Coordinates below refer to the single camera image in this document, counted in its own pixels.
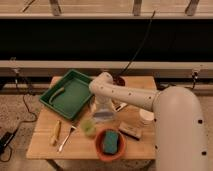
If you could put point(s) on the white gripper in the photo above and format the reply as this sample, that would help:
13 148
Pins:
104 106

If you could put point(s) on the light blue towel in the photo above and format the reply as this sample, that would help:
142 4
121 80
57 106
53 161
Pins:
98 119

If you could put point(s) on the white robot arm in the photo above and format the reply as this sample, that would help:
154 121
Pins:
180 135

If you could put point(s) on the green plastic tray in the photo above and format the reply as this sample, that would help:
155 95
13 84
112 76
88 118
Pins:
69 103

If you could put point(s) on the green bean in tray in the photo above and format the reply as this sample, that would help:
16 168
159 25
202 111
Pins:
55 94

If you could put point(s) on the green cup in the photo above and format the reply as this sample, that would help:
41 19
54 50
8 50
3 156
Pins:
88 128

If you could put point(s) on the wooden table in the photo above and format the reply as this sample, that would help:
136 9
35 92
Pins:
82 148

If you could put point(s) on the dark brown bowl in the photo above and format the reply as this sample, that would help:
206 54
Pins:
119 81

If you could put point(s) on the silver fork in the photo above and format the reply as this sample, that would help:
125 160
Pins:
73 128

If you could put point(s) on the green sponge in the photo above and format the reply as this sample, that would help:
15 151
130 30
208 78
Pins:
110 142

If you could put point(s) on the orange bowl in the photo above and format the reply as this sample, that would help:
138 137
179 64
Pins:
99 146

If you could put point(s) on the wooden block eraser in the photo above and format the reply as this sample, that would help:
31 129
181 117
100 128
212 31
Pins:
130 130

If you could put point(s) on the white cup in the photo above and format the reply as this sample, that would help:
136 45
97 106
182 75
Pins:
146 117

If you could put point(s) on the black power adapter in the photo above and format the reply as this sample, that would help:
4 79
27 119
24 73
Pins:
5 140

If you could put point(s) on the white handled brush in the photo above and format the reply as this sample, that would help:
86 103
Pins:
120 107

